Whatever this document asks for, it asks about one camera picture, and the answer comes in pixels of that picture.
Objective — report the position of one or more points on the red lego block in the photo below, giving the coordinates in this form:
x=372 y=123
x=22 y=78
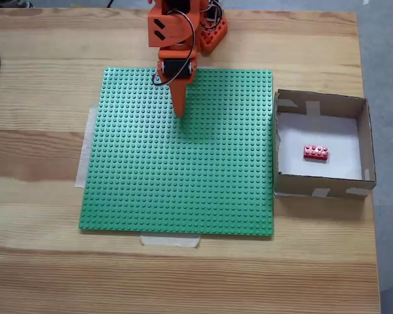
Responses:
x=316 y=153

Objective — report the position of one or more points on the masking tape strip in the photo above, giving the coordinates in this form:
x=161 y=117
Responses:
x=85 y=147
x=170 y=241

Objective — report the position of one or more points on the white paper box lining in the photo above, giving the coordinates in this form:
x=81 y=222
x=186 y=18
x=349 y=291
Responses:
x=321 y=131

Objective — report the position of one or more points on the open cardboard box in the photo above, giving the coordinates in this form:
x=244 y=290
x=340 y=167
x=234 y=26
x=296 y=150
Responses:
x=368 y=137

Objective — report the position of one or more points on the green lego baseplate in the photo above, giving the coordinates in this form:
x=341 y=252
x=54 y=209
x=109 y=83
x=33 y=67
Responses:
x=183 y=180

